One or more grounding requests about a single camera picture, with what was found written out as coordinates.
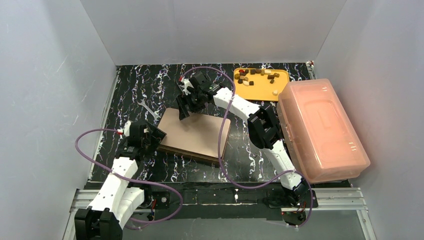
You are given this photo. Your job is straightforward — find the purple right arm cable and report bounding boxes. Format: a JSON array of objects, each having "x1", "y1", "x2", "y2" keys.
[{"x1": 180, "y1": 66, "x2": 314, "y2": 228}]

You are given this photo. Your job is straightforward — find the aluminium frame rail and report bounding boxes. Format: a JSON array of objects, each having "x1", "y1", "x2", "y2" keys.
[{"x1": 63, "y1": 187, "x2": 376, "y2": 240}]

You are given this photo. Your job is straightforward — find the pink plastic storage box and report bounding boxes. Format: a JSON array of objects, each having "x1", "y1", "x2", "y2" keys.
[{"x1": 277, "y1": 78, "x2": 371, "y2": 183}]

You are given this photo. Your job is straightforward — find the silver wrench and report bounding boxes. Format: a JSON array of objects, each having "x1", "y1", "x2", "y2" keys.
[{"x1": 137, "y1": 99, "x2": 161, "y2": 121}]

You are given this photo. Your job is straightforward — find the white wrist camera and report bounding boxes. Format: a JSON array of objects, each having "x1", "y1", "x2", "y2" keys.
[
  {"x1": 122, "y1": 120, "x2": 132, "y2": 137},
  {"x1": 179, "y1": 78, "x2": 193, "y2": 96}
]

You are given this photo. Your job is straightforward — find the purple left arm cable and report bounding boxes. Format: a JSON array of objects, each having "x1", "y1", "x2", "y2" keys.
[{"x1": 74, "y1": 128, "x2": 184, "y2": 231}]

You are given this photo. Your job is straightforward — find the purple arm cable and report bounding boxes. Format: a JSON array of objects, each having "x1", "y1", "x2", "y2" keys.
[
  {"x1": 180, "y1": 66, "x2": 314, "y2": 228},
  {"x1": 74, "y1": 128, "x2": 184, "y2": 231}
]

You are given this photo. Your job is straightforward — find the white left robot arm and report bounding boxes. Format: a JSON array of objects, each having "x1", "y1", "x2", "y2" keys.
[{"x1": 74, "y1": 120, "x2": 166, "y2": 240}]

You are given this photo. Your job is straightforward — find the brown chocolate box tray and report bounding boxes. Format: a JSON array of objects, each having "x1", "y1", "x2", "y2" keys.
[{"x1": 157, "y1": 145, "x2": 219, "y2": 167}]

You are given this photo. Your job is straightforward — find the yellow tray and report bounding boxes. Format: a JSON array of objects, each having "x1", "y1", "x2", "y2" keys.
[{"x1": 233, "y1": 67, "x2": 289, "y2": 102}]

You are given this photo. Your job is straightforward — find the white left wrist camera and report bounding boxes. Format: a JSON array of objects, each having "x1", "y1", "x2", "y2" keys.
[{"x1": 122, "y1": 120, "x2": 132, "y2": 137}]

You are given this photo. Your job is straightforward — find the rose gold box lid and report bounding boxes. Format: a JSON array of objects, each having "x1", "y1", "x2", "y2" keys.
[{"x1": 158, "y1": 108, "x2": 231, "y2": 157}]

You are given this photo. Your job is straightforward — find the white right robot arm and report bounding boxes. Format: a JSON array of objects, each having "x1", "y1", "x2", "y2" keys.
[{"x1": 176, "y1": 72, "x2": 309, "y2": 205}]

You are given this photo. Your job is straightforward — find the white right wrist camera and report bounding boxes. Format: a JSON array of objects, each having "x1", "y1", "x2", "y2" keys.
[{"x1": 179, "y1": 78, "x2": 193, "y2": 96}]

